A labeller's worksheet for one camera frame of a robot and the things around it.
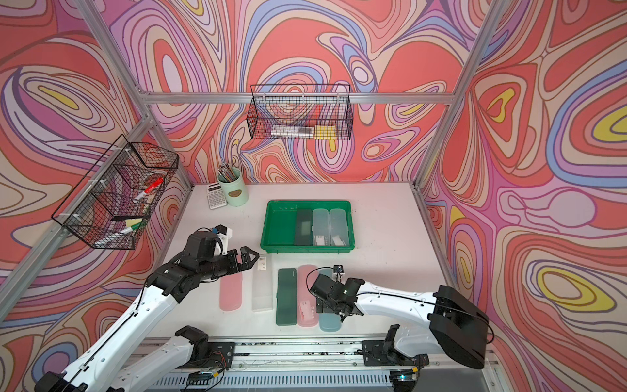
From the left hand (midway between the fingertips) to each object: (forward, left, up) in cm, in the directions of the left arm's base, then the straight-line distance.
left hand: (251, 259), depth 76 cm
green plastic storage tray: (+24, -5, -16) cm, 29 cm away
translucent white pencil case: (+23, -22, -15) cm, 35 cm away
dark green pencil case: (-6, -10, -16) cm, 20 cm away
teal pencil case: (-14, -25, -18) cm, 34 cm away
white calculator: (+42, +27, -16) cm, 52 cm away
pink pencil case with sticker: (-12, -18, -16) cm, 27 cm away
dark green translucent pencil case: (+23, -15, -16) cm, 32 cm away
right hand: (-10, -27, -17) cm, 34 cm away
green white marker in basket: (+6, +35, +10) cm, 37 cm away
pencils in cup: (+41, +18, 0) cm, 44 cm away
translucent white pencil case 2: (+24, -30, -17) cm, 42 cm away
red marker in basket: (+18, +32, +14) cm, 39 cm away
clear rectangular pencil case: (-1, -1, -18) cm, 18 cm away
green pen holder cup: (+36, +15, -7) cm, 40 cm away
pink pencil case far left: (-4, +10, -17) cm, 20 cm away
